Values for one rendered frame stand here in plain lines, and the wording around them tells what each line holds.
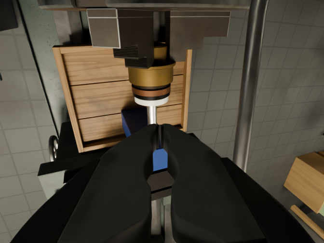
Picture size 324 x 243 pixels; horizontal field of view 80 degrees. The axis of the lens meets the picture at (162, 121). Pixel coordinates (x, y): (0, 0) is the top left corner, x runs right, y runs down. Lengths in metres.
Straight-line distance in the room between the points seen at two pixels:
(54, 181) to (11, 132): 1.05
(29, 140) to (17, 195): 0.53
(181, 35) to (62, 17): 0.31
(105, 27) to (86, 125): 0.41
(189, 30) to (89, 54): 0.28
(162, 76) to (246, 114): 0.21
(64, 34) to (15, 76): 0.99
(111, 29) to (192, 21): 0.16
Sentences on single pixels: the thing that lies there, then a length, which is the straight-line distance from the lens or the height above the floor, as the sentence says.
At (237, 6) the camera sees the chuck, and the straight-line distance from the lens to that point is 0.27.
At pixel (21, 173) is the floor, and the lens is 1.90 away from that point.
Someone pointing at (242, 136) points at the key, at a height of 1.33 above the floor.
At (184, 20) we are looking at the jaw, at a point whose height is 1.11.
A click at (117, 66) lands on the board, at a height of 0.88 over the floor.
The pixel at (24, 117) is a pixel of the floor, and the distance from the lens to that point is 1.63.
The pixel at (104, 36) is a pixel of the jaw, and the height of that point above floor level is 1.19.
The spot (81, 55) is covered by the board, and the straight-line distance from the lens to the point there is 0.55.
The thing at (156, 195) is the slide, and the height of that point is 0.97.
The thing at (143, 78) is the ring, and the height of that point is 1.11.
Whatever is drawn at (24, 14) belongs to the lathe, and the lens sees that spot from 0.91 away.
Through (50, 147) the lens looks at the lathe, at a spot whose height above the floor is 0.75.
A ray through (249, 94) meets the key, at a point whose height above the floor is 1.32.
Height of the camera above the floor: 1.43
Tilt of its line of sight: 55 degrees down
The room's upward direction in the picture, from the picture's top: 143 degrees clockwise
